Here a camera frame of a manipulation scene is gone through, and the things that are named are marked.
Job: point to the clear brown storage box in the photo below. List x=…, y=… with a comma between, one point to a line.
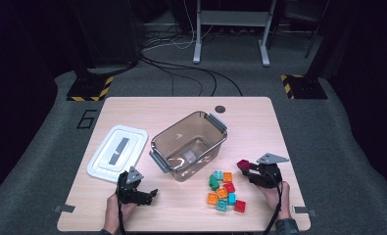
x=181, y=130

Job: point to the grey tape piece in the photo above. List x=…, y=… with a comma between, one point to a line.
x=64, y=208
x=303, y=210

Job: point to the person's right hand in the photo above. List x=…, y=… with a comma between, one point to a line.
x=274, y=199

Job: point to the person's left hand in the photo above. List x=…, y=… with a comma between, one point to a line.
x=112, y=212

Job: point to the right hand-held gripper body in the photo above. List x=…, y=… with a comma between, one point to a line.
x=269, y=176

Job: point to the teal toy building block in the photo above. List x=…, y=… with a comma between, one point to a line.
x=222, y=205
x=218, y=175
x=232, y=198

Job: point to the white box lid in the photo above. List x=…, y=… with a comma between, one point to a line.
x=116, y=153

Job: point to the dark red toy building block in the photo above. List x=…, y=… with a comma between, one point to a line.
x=243, y=164

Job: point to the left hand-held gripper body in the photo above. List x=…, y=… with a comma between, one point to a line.
x=127, y=191

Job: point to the black stand base striped edge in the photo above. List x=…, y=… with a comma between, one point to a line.
x=307, y=87
x=86, y=88

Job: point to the white metal desk frame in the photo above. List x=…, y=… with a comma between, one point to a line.
x=197, y=49

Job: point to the green toy building block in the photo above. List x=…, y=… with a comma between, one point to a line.
x=214, y=182

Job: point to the black equipment case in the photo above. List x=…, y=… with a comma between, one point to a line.
x=112, y=32

